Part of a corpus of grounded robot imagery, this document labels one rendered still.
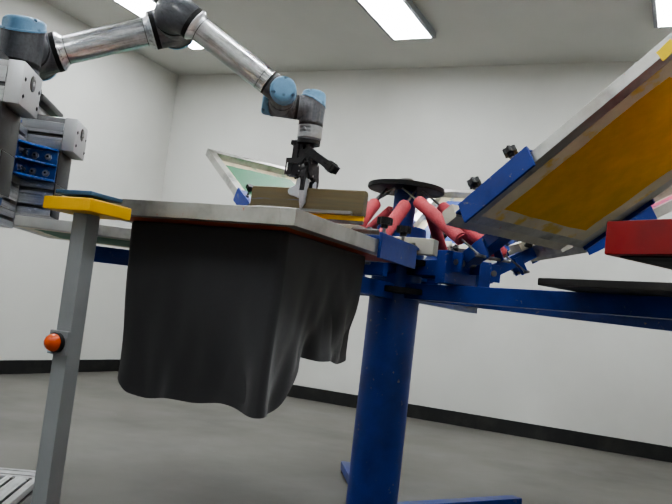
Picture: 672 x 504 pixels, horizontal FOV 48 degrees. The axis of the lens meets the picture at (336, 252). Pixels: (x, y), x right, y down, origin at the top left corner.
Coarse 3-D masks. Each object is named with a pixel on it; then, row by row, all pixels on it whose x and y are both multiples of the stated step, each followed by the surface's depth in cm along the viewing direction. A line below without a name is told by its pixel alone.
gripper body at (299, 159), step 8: (296, 144) 233; (304, 144) 232; (312, 144) 232; (296, 152) 232; (304, 152) 231; (288, 160) 231; (296, 160) 230; (304, 160) 230; (312, 160) 230; (288, 168) 232; (296, 168) 230; (312, 168) 230; (296, 176) 230; (312, 176) 231
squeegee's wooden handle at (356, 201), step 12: (252, 192) 237; (264, 192) 236; (276, 192) 234; (312, 192) 229; (324, 192) 227; (336, 192) 225; (348, 192) 224; (360, 192) 222; (252, 204) 237; (264, 204) 235; (276, 204) 233; (288, 204) 231; (312, 204) 228; (324, 204) 226; (336, 204) 225; (348, 204) 223; (360, 204) 222
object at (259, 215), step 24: (144, 216) 181; (168, 216) 176; (192, 216) 174; (216, 216) 171; (240, 216) 168; (264, 216) 166; (288, 216) 163; (312, 216) 170; (336, 240) 184; (360, 240) 195
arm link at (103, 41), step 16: (144, 16) 226; (80, 32) 224; (96, 32) 223; (112, 32) 224; (128, 32) 224; (144, 32) 225; (160, 32) 225; (64, 48) 222; (80, 48) 223; (96, 48) 224; (112, 48) 225; (128, 48) 227; (160, 48) 230; (176, 48) 234; (48, 64) 221; (64, 64) 223
